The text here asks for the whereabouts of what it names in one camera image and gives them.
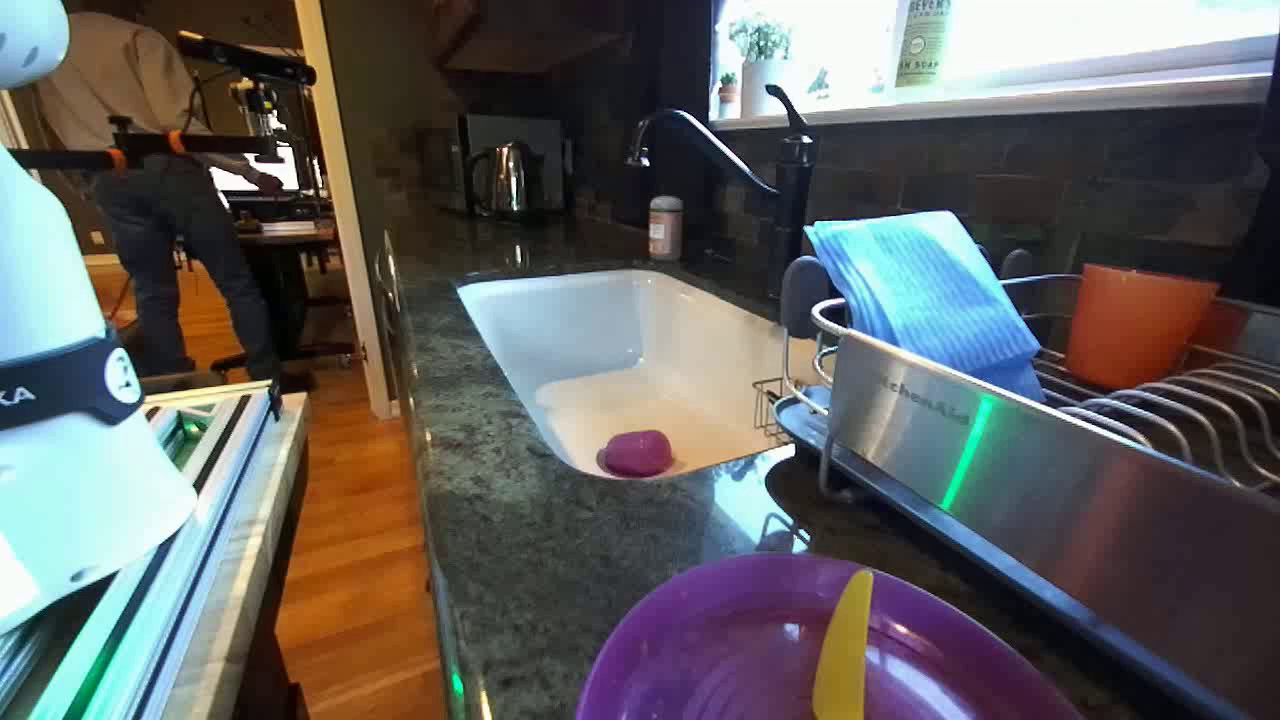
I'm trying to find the dark navy window curtain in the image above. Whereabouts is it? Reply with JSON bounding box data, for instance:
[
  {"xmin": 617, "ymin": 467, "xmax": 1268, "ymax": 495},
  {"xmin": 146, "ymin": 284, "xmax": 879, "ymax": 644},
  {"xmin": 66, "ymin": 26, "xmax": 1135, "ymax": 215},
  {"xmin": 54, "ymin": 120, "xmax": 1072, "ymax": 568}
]
[
  {"xmin": 625, "ymin": 0, "xmax": 724, "ymax": 227},
  {"xmin": 1222, "ymin": 34, "xmax": 1280, "ymax": 310}
]

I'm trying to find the white undermount kitchen sink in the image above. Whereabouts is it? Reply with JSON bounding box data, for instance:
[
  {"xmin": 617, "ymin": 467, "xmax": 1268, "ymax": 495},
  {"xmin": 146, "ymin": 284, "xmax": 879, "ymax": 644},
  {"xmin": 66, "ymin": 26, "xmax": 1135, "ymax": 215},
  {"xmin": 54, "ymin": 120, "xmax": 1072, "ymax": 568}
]
[{"xmin": 455, "ymin": 269, "xmax": 824, "ymax": 489}]

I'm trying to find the purple silicone scrubber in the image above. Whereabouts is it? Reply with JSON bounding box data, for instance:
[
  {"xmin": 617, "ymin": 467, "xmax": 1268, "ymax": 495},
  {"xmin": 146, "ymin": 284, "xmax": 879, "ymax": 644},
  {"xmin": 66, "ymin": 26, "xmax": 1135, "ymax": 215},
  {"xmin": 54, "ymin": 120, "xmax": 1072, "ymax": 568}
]
[{"xmin": 595, "ymin": 427, "xmax": 679, "ymax": 480}]

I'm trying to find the steel kettle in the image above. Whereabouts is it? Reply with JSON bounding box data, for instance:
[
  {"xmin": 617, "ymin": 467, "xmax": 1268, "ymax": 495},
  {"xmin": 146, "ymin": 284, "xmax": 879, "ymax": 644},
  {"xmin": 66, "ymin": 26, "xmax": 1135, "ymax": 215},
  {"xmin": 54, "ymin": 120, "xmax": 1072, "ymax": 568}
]
[{"xmin": 465, "ymin": 137, "xmax": 548, "ymax": 225}]

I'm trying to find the black kitchen faucet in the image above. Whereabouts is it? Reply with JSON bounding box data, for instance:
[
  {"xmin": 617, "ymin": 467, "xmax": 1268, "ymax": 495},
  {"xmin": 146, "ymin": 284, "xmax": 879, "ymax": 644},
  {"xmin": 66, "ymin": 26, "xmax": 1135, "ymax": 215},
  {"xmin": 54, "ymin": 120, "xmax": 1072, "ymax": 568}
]
[{"xmin": 625, "ymin": 80, "xmax": 822, "ymax": 304}]

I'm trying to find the grey countertop appliance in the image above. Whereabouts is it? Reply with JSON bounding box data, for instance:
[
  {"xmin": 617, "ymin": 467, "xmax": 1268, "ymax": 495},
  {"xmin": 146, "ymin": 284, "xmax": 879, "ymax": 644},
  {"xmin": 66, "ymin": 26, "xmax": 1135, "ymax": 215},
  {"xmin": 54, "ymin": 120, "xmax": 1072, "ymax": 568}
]
[{"xmin": 455, "ymin": 112, "xmax": 575, "ymax": 220}]

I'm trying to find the blue dish cloth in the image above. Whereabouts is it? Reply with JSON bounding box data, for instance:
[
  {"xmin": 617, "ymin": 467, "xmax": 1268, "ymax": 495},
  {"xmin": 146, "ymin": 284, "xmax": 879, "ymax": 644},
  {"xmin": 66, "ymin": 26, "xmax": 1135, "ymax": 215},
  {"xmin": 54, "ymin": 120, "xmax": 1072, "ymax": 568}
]
[{"xmin": 803, "ymin": 207, "xmax": 1050, "ymax": 401}]

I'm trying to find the purple plastic plate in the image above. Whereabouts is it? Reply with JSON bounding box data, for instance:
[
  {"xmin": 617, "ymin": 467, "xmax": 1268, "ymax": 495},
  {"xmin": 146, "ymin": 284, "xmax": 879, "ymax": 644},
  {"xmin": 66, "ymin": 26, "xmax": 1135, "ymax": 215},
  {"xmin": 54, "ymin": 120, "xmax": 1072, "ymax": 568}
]
[{"xmin": 574, "ymin": 553, "xmax": 1087, "ymax": 720}]

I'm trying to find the plant in white pot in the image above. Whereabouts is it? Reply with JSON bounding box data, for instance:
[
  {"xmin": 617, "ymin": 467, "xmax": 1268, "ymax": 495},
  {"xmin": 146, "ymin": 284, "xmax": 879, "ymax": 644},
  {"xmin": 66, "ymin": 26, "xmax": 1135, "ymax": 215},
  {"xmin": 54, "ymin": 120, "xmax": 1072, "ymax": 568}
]
[{"xmin": 727, "ymin": 13, "xmax": 800, "ymax": 120}]

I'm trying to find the yellow plastic utensil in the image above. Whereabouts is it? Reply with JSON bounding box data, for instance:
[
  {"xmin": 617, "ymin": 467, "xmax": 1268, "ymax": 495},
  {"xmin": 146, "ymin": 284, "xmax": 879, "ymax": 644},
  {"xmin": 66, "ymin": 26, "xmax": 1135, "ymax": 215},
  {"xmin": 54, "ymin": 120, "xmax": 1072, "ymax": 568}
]
[{"xmin": 813, "ymin": 568, "xmax": 879, "ymax": 720}]

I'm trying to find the dark wooden table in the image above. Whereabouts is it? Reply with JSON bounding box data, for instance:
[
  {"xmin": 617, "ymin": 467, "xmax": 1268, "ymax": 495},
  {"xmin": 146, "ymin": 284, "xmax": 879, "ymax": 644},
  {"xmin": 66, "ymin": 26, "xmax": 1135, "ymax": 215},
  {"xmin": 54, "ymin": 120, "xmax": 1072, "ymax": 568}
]
[{"xmin": 226, "ymin": 215, "xmax": 359, "ymax": 368}]

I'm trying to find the green dish soap bottle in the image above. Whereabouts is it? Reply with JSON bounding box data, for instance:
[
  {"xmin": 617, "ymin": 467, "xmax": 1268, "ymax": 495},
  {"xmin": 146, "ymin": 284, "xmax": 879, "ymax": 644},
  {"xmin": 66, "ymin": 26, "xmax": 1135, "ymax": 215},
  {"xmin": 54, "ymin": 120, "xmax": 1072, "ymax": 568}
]
[{"xmin": 892, "ymin": 0, "xmax": 959, "ymax": 91}]

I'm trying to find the stainless steel dish rack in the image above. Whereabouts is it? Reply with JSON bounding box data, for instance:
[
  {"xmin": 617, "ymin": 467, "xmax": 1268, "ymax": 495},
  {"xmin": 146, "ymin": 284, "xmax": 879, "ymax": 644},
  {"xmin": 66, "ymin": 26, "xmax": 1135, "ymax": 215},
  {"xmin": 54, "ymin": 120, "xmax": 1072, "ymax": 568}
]
[{"xmin": 774, "ymin": 271, "xmax": 1280, "ymax": 720}]

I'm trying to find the orange plastic cup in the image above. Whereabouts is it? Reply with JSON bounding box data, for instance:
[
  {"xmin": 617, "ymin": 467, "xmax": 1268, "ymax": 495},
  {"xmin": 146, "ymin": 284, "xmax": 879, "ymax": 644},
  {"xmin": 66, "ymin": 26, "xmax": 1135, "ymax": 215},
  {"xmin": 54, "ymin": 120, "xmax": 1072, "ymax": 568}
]
[{"xmin": 1063, "ymin": 259, "xmax": 1226, "ymax": 392}]

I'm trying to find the person in grey shirt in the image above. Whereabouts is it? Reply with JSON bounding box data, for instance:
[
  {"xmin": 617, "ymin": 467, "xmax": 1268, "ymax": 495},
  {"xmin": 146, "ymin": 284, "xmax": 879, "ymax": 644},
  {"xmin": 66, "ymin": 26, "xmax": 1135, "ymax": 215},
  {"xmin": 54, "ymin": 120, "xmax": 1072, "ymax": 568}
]
[{"xmin": 34, "ymin": 13, "xmax": 292, "ymax": 386}]

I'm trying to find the dark wooden wall cabinet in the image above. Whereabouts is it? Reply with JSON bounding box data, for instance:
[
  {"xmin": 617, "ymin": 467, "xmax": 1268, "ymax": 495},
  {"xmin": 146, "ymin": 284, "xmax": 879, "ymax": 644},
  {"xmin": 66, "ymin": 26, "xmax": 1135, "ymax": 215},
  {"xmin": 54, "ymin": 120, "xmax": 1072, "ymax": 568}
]
[{"xmin": 437, "ymin": 0, "xmax": 631, "ymax": 80}]

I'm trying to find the aluminium frame robot cart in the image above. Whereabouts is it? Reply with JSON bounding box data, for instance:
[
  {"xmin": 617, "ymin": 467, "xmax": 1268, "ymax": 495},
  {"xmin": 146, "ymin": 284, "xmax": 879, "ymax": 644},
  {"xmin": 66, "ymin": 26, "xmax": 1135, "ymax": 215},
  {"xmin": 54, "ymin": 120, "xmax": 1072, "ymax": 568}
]
[{"xmin": 0, "ymin": 377, "xmax": 314, "ymax": 720}]

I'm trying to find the black camera on stand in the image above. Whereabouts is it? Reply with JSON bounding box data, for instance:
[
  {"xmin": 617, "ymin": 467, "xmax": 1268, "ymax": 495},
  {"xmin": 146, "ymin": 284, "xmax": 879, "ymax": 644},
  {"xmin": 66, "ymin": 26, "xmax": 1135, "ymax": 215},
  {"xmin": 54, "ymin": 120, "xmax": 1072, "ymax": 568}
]
[{"xmin": 177, "ymin": 27, "xmax": 320, "ymax": 91}]

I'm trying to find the white window frame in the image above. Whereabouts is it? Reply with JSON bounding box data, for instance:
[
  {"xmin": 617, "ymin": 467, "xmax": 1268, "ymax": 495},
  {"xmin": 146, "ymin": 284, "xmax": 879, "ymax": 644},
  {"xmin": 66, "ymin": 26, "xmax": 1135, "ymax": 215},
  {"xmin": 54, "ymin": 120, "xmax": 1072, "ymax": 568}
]
[{"xmin": 707, "ymin": 0, "xmax": 1280, "ymax": 137}]

